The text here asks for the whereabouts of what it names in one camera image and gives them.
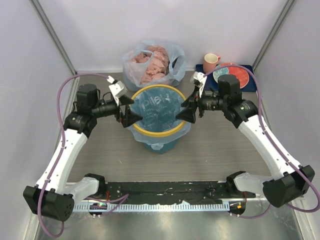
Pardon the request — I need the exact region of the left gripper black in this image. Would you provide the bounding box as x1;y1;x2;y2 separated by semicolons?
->
91;94;143;127

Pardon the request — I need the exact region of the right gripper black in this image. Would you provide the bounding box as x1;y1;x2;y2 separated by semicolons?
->
176;85;228;124

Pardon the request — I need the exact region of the light blue plastic bag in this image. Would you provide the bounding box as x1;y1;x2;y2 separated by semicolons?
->
128;84;191;145

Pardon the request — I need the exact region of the yellow bin rim ring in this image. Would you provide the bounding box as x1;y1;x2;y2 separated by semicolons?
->
130;84;187;138

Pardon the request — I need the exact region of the teal trash bin yellow rim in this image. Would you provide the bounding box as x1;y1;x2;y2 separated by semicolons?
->
142;139;179;154

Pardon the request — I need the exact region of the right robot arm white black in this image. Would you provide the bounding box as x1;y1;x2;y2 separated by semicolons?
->
176;72;315;208

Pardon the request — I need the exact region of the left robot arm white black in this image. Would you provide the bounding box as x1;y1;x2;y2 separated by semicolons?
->
23;81;142;222

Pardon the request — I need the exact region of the plastic bag with pink trash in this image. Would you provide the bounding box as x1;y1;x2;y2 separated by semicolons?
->
122;39;187;92

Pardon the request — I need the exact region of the pink ceramic mug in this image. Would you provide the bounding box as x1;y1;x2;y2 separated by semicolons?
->
203;53;221;74

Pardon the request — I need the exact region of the red blue floral plate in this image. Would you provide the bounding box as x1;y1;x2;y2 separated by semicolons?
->
212;66;250;89

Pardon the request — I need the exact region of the dark blue tray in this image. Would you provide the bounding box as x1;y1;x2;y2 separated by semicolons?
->
204;74;257;92

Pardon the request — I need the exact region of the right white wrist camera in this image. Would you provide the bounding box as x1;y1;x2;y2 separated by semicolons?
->
190;71;207;98

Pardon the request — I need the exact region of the aluminium frame rail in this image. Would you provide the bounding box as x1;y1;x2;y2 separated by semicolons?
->
64;180;305;203

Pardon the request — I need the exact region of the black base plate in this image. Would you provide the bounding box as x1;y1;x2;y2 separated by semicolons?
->
77;180;256;206

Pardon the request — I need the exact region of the white slotted cable duct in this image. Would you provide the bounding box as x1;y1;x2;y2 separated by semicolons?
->
73;201;230;213

